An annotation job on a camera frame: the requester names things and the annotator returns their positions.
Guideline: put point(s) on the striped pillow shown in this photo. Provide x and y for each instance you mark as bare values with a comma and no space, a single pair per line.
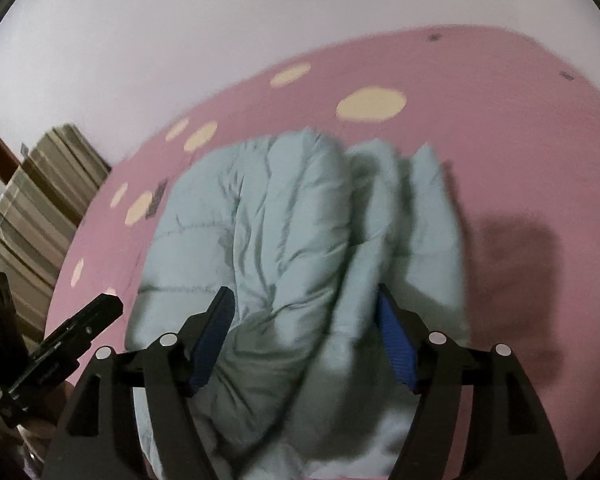
30,220

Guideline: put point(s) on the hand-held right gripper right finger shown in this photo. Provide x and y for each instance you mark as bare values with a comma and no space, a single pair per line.
397,345

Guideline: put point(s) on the light blue puffer jacket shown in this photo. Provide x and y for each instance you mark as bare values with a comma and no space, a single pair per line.
280,235

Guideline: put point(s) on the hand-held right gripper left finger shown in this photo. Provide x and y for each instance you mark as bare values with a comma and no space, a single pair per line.
210,345

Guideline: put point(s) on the pink dotted bedsheet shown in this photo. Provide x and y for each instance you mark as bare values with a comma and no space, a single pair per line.
530,160

